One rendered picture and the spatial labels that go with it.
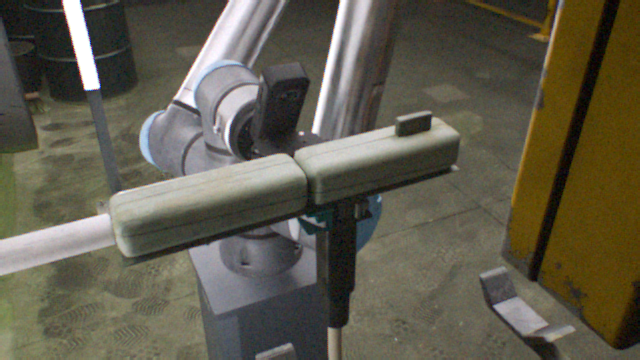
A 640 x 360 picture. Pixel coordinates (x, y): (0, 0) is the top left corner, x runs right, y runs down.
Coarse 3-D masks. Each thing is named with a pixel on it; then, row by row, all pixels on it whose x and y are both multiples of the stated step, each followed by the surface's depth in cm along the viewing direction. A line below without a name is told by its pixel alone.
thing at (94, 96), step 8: (88, 96) 211; (96, 96) 212; (96, 104) 214; (96, 112) 215; (104, 112) 217; (96, 120) 217; (104, 120) 218; (96, 128) 218; (104, 128) 220; (104, 136) 221; (104, 144) 223; (112, 144) 225; (104, 152) 225; (112, 152) 226; (104, 160) 226; (112, 160) 228; (112, 168) 230; (112, 176) 231; (112, 184) 233; (120, 184) 235; (112, 192) 235
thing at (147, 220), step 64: (448, 128) 49; (128, 192) 41; (192, 192) 41; (256, 192) 42; (320, 192) 45; (384, 192) 48; (0, 256) 37; (64, 256) 39; (128, 256) 40; (320, 256) 52
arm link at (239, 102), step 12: (228, 96) 65; (240, 96) 64; (252, 96) 63; (228, 108) 64; (240, 108) 63; (252, 108) 63; (216, 120) 66; (228, 120) 63; (216, 132) 65; (228, 132) 63; (228, 144) 64; (240, 156) 66
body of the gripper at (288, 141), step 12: (240, 120) 62; (240, 132) 62; (276, 132) 58; (288, 132) 58; (300, 132) 59; (240, 144) 63; (252, 144) 64; (264, 144) 56; (276, 144) 56; (288, 144) 56; (300, 144) 56; (312, 144) 56; (264, 156) 54
